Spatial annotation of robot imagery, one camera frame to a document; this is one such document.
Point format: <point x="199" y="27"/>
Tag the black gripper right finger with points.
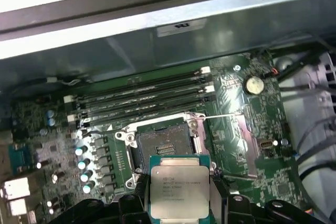
<point x="236" y="211"/>

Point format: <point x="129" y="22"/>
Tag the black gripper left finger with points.
<point x="131" y="211"/>

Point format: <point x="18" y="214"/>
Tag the silver green CPU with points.
<point x="178" y="187"/>

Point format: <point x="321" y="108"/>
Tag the metal socket cover frame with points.
<point x="245" y="150"/>

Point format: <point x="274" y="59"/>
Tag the CPU socket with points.
<point x="162" y="140"/>

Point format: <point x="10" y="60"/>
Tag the RAM slot with black clips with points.
<point x="118" y="117"/>
<point x="144" y="92"/>

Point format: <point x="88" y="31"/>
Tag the RAM slot with white clips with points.
<point x="144" y="83"/>
<point x="144" y="102"/>

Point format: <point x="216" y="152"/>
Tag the green motherboard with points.
<point x="231" y="98"/>

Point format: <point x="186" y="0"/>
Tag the round silver coin battery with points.
<point x="254" y="85"/>

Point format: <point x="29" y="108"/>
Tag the black grey PC case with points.
<point x="118" y="51"/>

